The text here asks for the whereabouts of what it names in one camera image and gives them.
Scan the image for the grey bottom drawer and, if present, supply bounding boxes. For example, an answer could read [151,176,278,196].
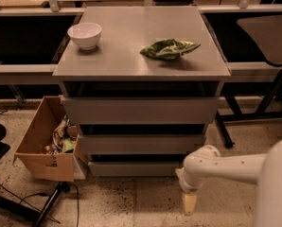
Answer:
[88,162,180,177]

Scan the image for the grey drawer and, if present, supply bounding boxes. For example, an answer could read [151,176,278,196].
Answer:
[79,135,203,155]
[62,97,217,124]
[88,162,180,177]

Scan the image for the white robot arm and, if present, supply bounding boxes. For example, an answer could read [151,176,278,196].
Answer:
[176,140,282,227]

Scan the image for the grey drawer cabinet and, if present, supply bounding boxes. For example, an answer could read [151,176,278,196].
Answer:
[54,7,230,165]

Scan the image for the grey middle drawer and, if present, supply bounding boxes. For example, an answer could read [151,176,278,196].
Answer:
[79,135,203,155]

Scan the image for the grey top drawer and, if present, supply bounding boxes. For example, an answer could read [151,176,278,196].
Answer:
[62,97,217,124]

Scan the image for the black tripod stand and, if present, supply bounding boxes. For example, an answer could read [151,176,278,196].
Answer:
[32,182,69,227]

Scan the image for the clutter inside cardboard box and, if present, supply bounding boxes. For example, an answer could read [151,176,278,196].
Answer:
[42,116,78,154]

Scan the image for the green leaf-shaped dish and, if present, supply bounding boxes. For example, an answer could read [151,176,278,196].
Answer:
[140,39,201,61]

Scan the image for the brown cardboard box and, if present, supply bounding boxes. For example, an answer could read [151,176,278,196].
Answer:
[15,96,88,182]

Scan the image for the grey tilted board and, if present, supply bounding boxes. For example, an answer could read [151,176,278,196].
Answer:
[237,14,282,67]

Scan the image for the white ceramic bowl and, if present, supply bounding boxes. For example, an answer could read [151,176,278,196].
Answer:
[67,23,102,50]

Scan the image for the black table leg frame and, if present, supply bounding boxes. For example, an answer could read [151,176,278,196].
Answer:
[216,68,282,148]

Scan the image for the black floor cable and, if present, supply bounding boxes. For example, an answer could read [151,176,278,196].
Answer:
[0,173,80,227]

